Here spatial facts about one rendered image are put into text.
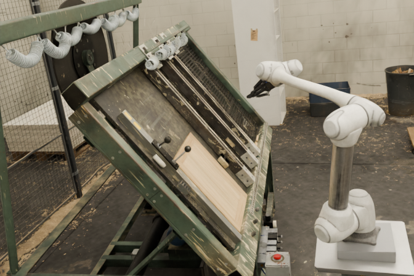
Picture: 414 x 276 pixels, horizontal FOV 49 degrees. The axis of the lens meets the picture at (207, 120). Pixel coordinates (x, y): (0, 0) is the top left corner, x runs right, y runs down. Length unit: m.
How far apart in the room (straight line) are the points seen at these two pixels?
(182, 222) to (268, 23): 4.56
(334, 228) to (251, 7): 4.47
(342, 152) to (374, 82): 5.79
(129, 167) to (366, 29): 6.11
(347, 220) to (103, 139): 1.30
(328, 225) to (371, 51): 5.68
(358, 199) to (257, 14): 4.28
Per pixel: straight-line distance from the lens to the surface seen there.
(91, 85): 2.23
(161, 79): 2.97
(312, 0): 7.77
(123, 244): 4.09
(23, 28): 2.55
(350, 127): 2.18
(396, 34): 7.88
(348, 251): 2.65
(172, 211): 2.25
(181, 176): 2.43
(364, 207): 2.61
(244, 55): 6.60
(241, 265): 2.42
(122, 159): 2.20
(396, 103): 7.01
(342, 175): 2.34
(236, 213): 2.75
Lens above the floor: 2.33
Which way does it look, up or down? 19 degrees down
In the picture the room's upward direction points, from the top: 7 degrees counter-clockwise
